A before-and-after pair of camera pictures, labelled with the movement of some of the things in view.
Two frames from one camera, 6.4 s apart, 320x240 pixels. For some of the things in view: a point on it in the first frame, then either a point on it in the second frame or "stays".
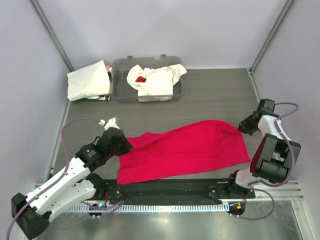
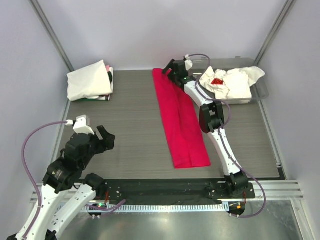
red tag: (141, 79) to (217, 81)
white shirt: (154, 85) to (231, 84)
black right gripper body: (248, 126) to (173, 76)
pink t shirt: (183, 147) to (184, 127)
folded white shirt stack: (90, 83) stays
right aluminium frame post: (273, 33) stays
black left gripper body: (121, 148) to (95, 148)
